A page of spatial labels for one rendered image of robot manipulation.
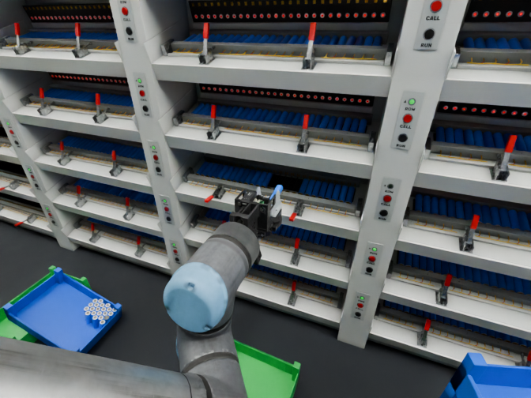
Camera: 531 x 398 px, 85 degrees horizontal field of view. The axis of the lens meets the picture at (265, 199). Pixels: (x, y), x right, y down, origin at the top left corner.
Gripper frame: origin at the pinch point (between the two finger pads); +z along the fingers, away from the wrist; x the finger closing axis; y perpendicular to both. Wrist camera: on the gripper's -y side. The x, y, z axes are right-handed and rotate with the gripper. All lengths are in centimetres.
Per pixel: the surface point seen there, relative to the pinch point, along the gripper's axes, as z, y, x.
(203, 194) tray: 13.8, -9.7, 28.0
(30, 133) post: 18, 0, 109
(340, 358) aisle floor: 7, -59, -24
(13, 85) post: 18, 19, 109
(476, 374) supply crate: -25.5, -7.3, -40.1
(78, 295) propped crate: -6, -54, 76
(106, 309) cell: -8, -53, 60
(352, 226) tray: 12.3, -9.6, -19.7
